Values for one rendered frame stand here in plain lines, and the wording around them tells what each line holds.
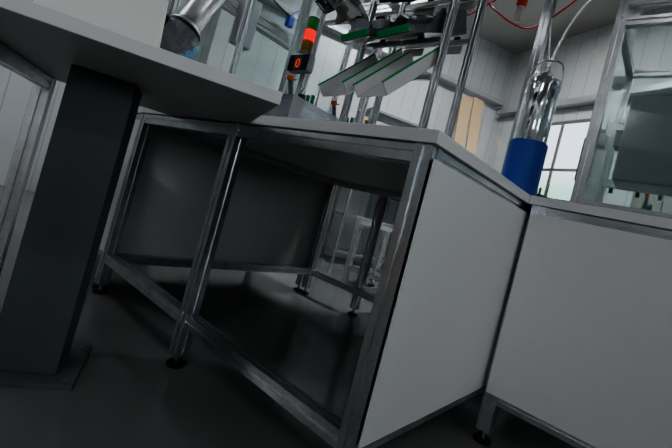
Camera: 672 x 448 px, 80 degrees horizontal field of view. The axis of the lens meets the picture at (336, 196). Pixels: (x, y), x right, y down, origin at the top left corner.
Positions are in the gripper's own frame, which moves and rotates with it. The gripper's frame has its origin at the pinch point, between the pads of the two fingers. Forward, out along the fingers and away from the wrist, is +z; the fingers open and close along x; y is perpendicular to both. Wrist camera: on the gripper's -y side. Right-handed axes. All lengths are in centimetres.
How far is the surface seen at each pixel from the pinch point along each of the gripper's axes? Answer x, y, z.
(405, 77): 22.9, 12.8, 15.5
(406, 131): 48, 36, 13
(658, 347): 73, 29, 104
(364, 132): 38, 39, 10
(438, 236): 53, 48, 34
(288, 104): -3.4, 36.6, 2.0
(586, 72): -190, -324, 295
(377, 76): 10.3, 13.0, 13.6
